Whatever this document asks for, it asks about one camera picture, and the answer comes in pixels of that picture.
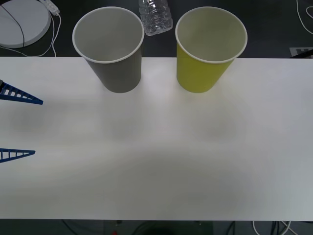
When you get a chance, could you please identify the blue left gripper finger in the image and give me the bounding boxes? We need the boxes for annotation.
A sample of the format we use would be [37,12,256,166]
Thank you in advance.
[0,148,36,164]
[0,79,44,106]

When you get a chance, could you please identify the clear bottle with green cap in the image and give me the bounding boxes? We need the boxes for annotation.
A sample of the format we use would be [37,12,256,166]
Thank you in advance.
[138,0,174,37]

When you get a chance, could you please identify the white round disc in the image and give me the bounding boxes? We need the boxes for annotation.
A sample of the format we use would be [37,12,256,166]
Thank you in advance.
[0,0,52,48]

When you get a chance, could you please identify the white power strip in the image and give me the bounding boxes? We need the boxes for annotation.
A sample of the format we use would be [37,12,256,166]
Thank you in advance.
[40,0,61,16]

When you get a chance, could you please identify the grey bin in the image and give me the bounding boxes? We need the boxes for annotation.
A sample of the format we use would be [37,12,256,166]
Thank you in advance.
[72,6,145,94]

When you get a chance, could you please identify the yellow-green bin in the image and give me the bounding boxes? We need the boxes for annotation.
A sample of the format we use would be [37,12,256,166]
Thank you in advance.
[175,6,248,94]

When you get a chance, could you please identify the grey marker board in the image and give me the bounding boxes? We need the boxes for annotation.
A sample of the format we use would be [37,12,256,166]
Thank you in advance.
[289,47,313,59]

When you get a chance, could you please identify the thin black cable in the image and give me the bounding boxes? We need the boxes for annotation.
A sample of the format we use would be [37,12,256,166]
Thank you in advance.
[0,4,26,47]

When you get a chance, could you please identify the white power strip cable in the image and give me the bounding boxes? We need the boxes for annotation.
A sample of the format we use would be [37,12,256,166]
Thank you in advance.
[0,13,62,58]

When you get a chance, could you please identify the white floor cable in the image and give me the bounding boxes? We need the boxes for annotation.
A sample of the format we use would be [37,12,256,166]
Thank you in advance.
[251,220,298,235]

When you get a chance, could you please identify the long white cable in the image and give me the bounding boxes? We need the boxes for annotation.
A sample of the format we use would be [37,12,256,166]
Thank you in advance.
[295,0,313,33]

